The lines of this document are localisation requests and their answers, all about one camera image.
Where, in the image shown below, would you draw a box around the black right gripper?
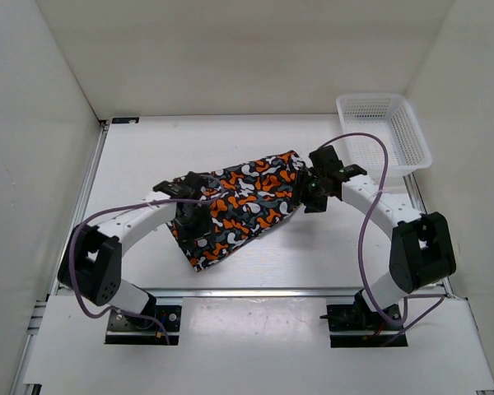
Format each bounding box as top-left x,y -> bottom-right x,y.
287,170 -> 329,214

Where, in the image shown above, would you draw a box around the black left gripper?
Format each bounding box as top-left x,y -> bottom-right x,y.
173,204 -> 216,253

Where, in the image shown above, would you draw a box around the orange camouflage shorts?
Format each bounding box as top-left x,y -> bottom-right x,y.
167,151 -> 305,272

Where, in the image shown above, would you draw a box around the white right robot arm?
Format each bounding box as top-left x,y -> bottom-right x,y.
292,146 -> 456,329

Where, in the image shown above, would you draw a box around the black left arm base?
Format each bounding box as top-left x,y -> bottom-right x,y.
105,302 -> 182,346

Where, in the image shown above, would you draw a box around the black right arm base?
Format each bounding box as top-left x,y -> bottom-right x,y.
319,301 -> 408,348

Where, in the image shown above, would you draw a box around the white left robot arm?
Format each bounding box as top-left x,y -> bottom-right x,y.
58,172 -> 224,329

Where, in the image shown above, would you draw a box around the white plastic mesh basket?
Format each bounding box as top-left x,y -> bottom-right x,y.
336,93 -> 432,182

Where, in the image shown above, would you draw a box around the left side aluminium rail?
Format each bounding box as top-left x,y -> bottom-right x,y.
57,118 -> 110,264

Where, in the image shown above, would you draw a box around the black corner bracket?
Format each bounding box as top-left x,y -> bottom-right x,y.
111,117 -> 140,124

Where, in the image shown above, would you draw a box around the aluminium table edge rail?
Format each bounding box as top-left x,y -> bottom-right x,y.
57,286 -> 454,301

